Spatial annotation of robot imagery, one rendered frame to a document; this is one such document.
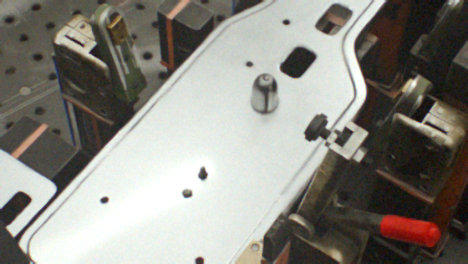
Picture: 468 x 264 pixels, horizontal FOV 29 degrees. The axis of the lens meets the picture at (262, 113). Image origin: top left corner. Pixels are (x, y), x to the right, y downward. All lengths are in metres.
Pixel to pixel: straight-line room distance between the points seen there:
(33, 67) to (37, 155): 0.46
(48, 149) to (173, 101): 0.16
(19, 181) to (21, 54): 0.53
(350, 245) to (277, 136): 0.19
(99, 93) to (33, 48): 0.45
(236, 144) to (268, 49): 0.15
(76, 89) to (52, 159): 0.12
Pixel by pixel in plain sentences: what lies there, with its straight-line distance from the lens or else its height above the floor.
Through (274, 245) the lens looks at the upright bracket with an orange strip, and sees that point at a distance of 0.76.
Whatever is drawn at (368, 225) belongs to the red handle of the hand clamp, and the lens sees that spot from 0.87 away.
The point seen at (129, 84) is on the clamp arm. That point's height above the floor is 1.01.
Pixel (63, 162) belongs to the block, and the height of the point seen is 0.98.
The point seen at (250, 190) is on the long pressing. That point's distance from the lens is 1.01.
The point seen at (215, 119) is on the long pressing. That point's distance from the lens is 1.06.
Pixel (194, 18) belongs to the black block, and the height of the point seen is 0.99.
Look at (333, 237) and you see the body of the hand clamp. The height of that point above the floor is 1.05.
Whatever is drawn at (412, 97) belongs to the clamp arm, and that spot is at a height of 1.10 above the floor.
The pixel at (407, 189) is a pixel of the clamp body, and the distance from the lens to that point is 1.08.
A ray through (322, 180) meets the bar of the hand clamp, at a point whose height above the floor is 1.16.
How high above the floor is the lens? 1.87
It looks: 55 degrees down
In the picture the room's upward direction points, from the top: 4 degrees clockwise
